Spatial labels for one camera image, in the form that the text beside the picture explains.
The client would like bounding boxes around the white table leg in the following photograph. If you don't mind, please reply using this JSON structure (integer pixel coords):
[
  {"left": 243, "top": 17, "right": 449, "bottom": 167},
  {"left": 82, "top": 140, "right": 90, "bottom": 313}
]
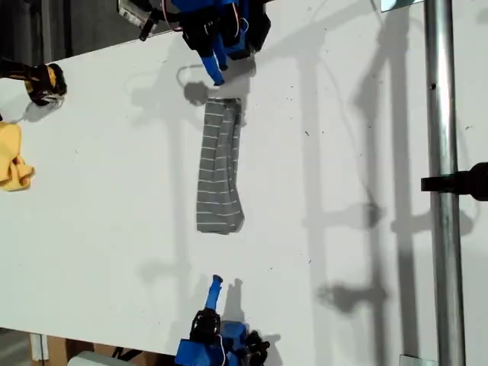
[{"left": 29, "top": 332, "right": 50, "bottom": 362}]

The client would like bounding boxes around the black and yellow clamp tool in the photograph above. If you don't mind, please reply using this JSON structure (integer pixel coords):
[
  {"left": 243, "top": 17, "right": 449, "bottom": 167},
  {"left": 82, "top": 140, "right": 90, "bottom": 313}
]
[{"left": 0, "top": 56, "right": 68, "bottom": 108}]

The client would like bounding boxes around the steel post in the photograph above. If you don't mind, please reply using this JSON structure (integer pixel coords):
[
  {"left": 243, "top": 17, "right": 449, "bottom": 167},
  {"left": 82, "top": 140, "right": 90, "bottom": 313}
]
[{"left": 423, "top": 0, "right": 467, "bottom": 366}]

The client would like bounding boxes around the white box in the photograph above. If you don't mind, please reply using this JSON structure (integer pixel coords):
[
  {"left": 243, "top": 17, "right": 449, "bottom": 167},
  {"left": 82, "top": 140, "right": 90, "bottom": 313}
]
[{"left": 67, "top": 350, "right": 133, "bottom": 366}]

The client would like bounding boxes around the short black camera stalk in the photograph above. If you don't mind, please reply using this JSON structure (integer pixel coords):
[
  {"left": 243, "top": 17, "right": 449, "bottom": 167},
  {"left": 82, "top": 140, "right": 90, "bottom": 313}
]
[
  {"left": 243, "top": 330, "right": 271, "bottom": 346},
  {"left": 139, "top": 9, "right": 163, "bottom": 42}
]

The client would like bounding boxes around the black post clamp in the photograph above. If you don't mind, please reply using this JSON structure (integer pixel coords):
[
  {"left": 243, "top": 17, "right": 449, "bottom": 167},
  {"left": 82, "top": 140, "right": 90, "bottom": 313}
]
[{"left": 420, "top": 161, "right": 488, "bottom": 202}]

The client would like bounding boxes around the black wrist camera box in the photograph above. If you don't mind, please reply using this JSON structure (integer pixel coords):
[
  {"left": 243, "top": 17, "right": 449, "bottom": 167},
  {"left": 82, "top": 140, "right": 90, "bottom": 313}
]
[
  {"left": 117, "top": 0, "right": 153, "bottom": 27},
  {"left": 246, "top": 342, "right": 270, "bottom": 365}
]

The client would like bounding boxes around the grey white-striped towel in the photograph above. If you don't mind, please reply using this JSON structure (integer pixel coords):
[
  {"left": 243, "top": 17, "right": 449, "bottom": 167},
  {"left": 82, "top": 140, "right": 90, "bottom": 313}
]
[{"left": 195, "top": 97, "right": 246, "bottom": 236}]

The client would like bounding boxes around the brown cardboard box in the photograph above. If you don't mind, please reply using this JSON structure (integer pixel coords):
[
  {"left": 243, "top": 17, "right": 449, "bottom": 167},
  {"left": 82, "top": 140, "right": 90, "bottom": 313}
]
[{"left": 47, "top": 335, "right": 176, "bottom": 366}]

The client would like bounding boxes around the yellow cloth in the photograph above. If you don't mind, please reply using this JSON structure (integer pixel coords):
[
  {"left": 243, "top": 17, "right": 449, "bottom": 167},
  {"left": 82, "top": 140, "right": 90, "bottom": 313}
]
[{"left": 0, "top": 120, "right": 36, "bottom": 192}]

